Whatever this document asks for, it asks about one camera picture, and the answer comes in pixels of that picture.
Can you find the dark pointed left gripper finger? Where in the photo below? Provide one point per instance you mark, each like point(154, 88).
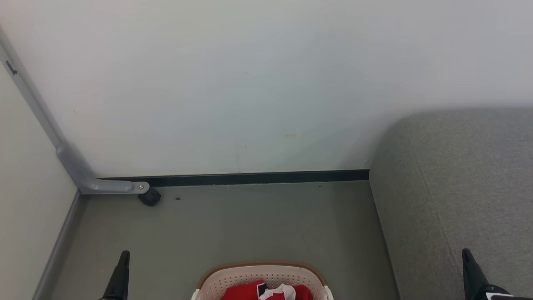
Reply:
point(119, 279)

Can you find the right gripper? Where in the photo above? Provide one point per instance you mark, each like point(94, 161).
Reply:
point(501, 296)

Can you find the red basketball jersey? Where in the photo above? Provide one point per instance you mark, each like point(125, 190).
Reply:
point(241, 292)

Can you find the grey fabric sofa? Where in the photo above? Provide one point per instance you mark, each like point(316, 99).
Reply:
point(458, 187)

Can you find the black caster wheel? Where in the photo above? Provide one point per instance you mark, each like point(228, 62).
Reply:
point(150, 197)

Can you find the cream perforated laundry basket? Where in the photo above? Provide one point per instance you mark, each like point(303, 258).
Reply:
point(250, 277)

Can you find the black baseboard strip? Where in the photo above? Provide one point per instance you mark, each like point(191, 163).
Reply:
point(250, 178)

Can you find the grey metal frame leg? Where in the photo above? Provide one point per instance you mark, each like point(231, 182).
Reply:
point(75, 166)

